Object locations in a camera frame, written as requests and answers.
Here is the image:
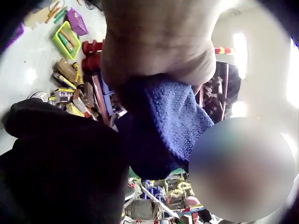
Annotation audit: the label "person's left hand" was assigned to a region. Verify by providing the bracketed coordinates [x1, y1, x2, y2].
[100, 0, 225, 110]

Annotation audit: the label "person's left fingers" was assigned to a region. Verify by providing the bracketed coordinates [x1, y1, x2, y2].
[116, 76, 151, 110]

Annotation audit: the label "blue fluffy cloth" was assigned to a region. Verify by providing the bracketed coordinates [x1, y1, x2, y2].
[117, 79, 215, 180]

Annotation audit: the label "blue plastic crate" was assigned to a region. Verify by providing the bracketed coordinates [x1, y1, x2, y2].
[99, 75, 116, 115]

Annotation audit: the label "red dumbbells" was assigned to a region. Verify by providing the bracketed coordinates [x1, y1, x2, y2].
[81, 39, 104, 74]

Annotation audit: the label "pile of packaged tools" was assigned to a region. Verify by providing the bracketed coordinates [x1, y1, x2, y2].
[48, 58, 100, 120]

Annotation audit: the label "green plastic basket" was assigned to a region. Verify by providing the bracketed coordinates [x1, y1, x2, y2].
[51, 21, 80, 60]

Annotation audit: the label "purple box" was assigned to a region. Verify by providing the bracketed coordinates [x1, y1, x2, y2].
[65, 7, 89, 36]

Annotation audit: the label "red and yellow striped bar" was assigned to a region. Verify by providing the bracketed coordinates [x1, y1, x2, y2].
[214, 47, 236, 55]

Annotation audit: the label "person's body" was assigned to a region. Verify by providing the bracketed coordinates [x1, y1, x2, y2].
[0, 98, 132, 224]

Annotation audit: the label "full shop shelf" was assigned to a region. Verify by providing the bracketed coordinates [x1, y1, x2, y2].
[125, 172, 212, 224]

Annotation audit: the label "window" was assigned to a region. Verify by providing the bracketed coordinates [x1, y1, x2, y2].
[232, 33, 248, 80]

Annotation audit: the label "red frame goods rack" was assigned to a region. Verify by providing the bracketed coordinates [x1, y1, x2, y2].
[200, 60, 241, 118]

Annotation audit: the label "orange and green handled tools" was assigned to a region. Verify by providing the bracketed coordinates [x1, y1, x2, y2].
[45, 0, 68, 24]

